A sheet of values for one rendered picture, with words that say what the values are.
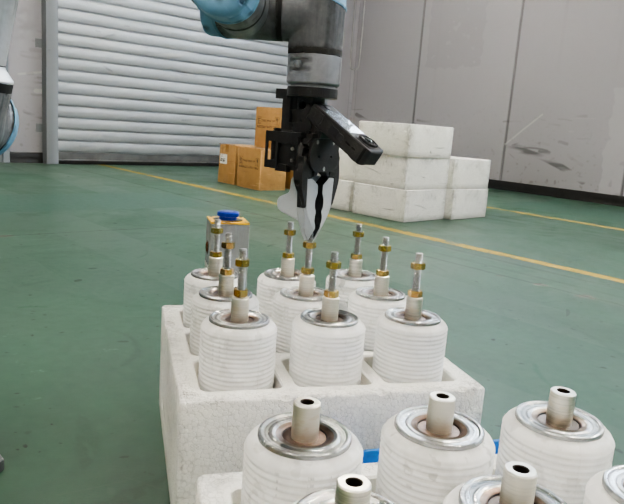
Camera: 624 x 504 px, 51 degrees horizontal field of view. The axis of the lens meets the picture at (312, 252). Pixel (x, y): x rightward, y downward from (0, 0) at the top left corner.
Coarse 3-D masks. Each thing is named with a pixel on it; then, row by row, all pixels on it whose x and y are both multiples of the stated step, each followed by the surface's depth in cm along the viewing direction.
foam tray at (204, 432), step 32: (160, 384) 109; (192, 384) 78; (288, 384) 80; (384, 384) 82; (416, 384) 83; (448, 384) 84; (192, 416) 74; (224, 416) 75; (256, 416) 76; (352, 416) 79; (384, 416) 81; (480, 416) 85; (192, 448) 75; (224, 448) 76; (192, 480) 75
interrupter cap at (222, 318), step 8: (216, 312) 82; (224, 312) 83; (256, 312) 84; (216, 320) 79; (224, 320) 80; (248, 320) 81; (256, 320) 81; (264, 320) 81; (232, 328) 77; (240, 328) 77; (248, 328) 78; (256, 328) 78
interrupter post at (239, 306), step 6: (234, 300) 80; (240, 300) 79; (246, 300) 80; (234, 306) 80; (240, 306) 80; (246, 306) 80; (234, 312) 80; (240, 312) 80; (246, 312) 80; (234, 318) 80; (240, 318) 80; (246, 318) 80
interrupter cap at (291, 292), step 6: (288, 288) 97; (294, 288) 97; (318, 288) 98; (282, 294) 94; (288, 294) 94; (294, 294) 95; (318, 294) 96; (300, 300) 92; (306, 300) 92; (312, 300) 92; (318, 300) 92
